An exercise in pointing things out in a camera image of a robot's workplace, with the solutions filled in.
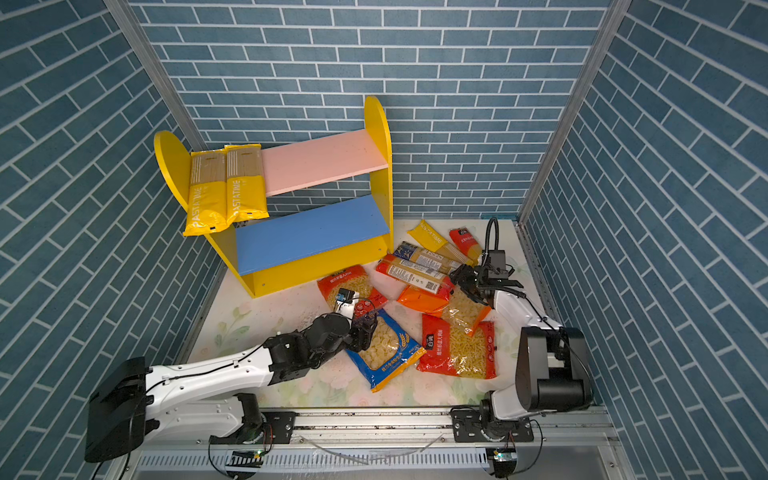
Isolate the yellow Pastatime spaghetti bag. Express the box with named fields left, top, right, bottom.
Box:
left=226, top=144, right=269, bottom=224
left=183, top=151, right=229, bottom=237

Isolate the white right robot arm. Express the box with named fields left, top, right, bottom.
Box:
left=450, top=217, right=593, bottom=445

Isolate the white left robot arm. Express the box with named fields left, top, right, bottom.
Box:
left=84, top=310, right=379, bottom=463

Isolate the blue shell pasta bag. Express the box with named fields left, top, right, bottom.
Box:
left=347, top=310, right=426, bottom=392

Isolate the yellow shelf with coloured boards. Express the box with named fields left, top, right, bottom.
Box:
left=153, top=95, right=395, bottom=299

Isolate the red macaroni bag upper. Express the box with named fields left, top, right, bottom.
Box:
left=317, top=265, right=388, bottom=318

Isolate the orange macaroni bag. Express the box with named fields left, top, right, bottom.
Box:
left=398, top=286, right=491, bottom=336

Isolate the red labelled spaghetti bag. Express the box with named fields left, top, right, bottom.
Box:
left=376, top=254, right=454, bottom=300

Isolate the red spaghetti bag far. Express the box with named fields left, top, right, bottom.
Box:
left=449, top=227, right=483, bottom=265

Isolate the dark labelled spaghetti bag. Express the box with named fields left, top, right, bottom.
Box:
left=394, top=242, right=461, bottom=274

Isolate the red fusilli bag lower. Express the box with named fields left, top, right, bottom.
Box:
left=417, top=314, right=496, bottom=380

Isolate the floral table mat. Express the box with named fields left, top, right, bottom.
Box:
left=167, top=219, right=552, bottom=409

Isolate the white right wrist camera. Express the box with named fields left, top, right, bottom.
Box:
left=487, top=249, right=511, bottom=280

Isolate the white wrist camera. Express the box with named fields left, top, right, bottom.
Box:
left=487, top=249, right=511, bottom=280
left=334, top=288, right=359, bottom=319

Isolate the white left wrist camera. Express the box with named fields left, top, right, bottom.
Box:
left=334, top=288, right=359, bottom=319

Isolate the metal base rail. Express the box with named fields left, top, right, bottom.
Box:
left=130, top=406, right=634, bottom=479

